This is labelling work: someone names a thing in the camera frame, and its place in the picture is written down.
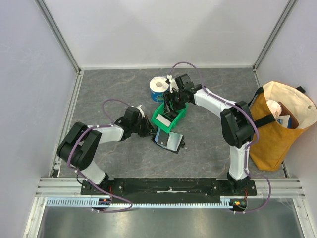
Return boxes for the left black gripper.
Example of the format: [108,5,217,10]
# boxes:
[131,115,158,138]

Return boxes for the green plastic bin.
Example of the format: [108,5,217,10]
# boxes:
[151,103,188,133]

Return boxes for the black leather card holder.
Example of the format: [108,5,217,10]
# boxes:
[152,132,185,154]

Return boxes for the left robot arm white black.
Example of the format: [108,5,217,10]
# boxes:
[56,107,157,195]

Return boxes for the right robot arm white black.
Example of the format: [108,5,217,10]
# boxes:
[164,74,258,195]

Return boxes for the stack of white cards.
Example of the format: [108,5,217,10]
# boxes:
[156,114,171,127]

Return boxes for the toilet paper roll blue wrapper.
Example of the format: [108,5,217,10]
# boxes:
[149,76,169,103]

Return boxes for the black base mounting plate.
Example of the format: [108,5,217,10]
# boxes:
[80,177,258,199]

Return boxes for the mustard canvas tote bag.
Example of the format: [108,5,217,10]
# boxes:
[249,81,317,171]

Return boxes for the items inside tote bag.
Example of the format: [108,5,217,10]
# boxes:
[266,99,299,129]

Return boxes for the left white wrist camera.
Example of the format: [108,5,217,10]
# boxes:
[136,104,145,118]

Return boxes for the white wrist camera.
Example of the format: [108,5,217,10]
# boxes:
[136,104,145,118]
[166,75,179,93]

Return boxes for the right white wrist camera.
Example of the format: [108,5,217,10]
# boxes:
[166,75,179,93]

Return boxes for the left aluminium frame post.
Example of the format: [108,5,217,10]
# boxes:
[34,0,82,74]

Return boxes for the aluminium frame post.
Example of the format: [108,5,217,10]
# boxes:
[34,0,82,74]
[252,0,298,73]

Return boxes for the right aluminium frame post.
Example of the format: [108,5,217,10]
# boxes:
[252,0,298,73]

